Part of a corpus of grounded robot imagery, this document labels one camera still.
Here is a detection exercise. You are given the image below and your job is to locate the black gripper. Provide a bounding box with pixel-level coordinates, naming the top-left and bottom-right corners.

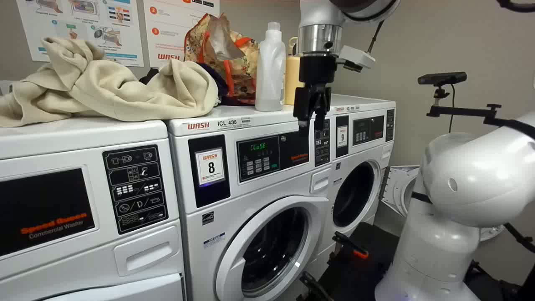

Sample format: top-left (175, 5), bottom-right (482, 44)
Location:
top-left (295, 56), bottom-right (337, 131)

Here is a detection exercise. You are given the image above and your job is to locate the white plastic bottle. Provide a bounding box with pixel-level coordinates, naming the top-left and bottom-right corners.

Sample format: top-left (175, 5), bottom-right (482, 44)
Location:
top-left (257, 22), bottom-right (287, 113)

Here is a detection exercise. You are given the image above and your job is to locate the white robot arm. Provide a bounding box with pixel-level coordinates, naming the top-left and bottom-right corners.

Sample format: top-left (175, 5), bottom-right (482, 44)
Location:
top-left (295, 0), bottom-right (535, 301)

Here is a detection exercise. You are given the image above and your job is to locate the yellow water bottle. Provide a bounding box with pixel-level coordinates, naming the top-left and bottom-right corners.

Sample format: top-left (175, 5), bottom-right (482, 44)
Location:
top-left (285, 37), bottom-right (303, 106)

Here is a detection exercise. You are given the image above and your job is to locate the right white washing machine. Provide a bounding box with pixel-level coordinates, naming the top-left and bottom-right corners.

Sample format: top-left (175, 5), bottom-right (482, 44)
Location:
top-left (315, 94), bottom-right (397, 263)

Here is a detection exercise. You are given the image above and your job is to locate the white washing machine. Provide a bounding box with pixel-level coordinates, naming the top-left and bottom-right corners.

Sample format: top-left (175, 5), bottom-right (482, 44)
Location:
top-left (315, 94), bottom-right (397, 263)
top-left (0, 119), bottom-right (186, 301)
top-left (170, 106), bottom-right (330, 301)

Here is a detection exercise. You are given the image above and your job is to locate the black garment behind cloth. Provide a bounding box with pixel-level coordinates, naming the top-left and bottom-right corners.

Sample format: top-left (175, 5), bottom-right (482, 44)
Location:
top-left (139, 64), bottom-right (235, 106)

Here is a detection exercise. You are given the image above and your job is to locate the middle white washing machine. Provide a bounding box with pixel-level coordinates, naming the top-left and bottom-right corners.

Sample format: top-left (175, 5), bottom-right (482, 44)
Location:
top-left (170, 106), bottom-right (330, 301)

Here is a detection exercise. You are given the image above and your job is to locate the colourful patterned bag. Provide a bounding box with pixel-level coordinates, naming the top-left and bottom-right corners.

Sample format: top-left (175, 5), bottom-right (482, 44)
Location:
top-left (185, 14), bottom-right (260, 106)

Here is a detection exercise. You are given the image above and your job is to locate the beige cloth garment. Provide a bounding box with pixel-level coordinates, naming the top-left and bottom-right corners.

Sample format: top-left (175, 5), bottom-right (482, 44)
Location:
top-left (0, 37), bottom-right (220, 128)

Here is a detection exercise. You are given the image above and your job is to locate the left white washing machine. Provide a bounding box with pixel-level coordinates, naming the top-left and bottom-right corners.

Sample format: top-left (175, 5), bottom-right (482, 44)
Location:
top-left (0, 119), bottom-right (186, 301)

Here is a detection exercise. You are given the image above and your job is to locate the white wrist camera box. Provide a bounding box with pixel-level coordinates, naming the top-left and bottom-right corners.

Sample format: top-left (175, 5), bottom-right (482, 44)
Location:
top-left (340, 46), bottom-right (377, 72)

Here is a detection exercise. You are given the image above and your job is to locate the black camera on stand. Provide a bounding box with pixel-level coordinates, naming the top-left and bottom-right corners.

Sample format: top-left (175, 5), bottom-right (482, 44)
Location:
top-left (417, 72), bottom-right (501, 121)

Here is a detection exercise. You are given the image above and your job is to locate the black cart with orange handle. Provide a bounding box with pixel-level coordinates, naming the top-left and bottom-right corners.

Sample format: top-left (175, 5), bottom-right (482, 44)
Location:
top-left (297, 225), bottom-right (399, 301)

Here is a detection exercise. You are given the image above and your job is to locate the right wall poster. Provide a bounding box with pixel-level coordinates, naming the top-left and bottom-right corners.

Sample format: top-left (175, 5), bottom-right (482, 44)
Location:
top-left (145, 0), bottom-right (221, 67)

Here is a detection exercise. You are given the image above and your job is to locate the wall poster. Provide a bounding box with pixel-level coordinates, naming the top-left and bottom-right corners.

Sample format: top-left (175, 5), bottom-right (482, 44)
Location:
top-left (16, 0), bottom-right (145, 67)
top-left (145, 0), bottom-right (221, 67)

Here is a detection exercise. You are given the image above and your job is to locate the left wall poster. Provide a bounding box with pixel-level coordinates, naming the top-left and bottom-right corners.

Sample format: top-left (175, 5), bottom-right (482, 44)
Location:
top-left (16, 0), bottom-right (145, 67)

